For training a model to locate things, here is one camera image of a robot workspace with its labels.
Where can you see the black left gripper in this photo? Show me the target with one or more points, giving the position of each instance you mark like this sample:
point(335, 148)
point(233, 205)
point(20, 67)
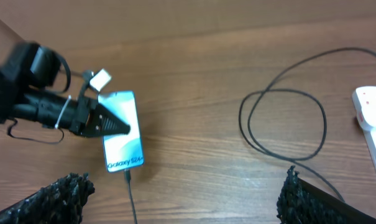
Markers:
point(91, 120)

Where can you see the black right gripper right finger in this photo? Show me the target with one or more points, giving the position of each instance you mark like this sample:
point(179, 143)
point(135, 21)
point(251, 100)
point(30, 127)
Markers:
point(300, 202)

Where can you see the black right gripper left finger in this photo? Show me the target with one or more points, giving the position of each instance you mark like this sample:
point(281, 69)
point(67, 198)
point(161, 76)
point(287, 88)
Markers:
point(61, 202)

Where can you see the blue screen smartphone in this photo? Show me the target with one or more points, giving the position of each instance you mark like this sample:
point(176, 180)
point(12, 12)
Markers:
point(122, 151)

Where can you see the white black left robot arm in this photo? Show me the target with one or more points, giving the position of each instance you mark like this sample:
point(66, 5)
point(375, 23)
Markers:
point(25, 78)

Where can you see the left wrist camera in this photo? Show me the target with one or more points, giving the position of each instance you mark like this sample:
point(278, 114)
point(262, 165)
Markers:
point(99, 80)

